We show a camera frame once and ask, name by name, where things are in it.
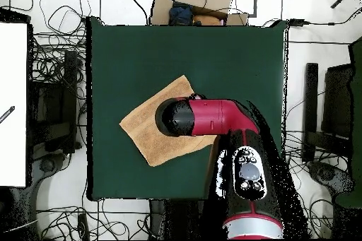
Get white panel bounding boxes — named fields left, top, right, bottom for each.
left=0, top=22, right=28, bottom=187

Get black metal stand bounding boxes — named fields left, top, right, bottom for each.
left=28, top=50, right=82, bottom=155

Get dark blue garment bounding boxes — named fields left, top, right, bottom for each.
left=168, top=1, right=194, bottom=26

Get orange terry towel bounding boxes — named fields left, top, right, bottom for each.
left=119, top=74, right=218, bottom=167

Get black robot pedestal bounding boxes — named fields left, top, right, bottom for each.
left=148, top=199, right=207, bottom=240

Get black slim power strip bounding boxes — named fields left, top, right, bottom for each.
left=77, top=213, right=91, bottom=241

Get orange garment in box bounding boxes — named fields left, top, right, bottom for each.
left=192, top=14, right=223, bottom=26

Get black metal frame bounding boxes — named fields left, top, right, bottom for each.
left=302, top=62, right=354, bottom=163

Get dark green table cloth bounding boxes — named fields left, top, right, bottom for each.
left=86, top=16, right=289, bottom=201

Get black marker pen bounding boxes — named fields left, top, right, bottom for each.
left=0, top=105, right=16, bottom=124

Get grey chair base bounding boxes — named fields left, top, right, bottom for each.
left=30, top=153, right=67, bottom=194
left=308, top=160, right=355, bottom=195

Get black adapter cable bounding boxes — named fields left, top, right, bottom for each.
left=303, top=7, right=362, bottom=26

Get black looped cable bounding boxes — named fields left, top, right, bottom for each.
left=38, top=0, right=93, bottom=37

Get green cloth on side table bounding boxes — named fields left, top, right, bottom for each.
left=334, top=36, right=362, bottom=208

